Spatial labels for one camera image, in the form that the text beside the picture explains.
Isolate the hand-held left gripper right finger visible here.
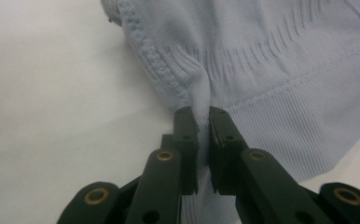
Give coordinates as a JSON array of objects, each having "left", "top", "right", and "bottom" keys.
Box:
[{"left": 208, "top": 106, "right": 335, "bottom": 224}]

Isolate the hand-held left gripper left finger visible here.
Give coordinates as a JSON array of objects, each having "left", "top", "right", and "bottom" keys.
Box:
[{"left": 125, "top": 106, "right": 200, "bottom": 224}]

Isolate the light blue knit sweater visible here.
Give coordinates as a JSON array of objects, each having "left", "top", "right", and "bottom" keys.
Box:
[{"left": 100, "top": 0, "right": 360, "bottom": 224}]

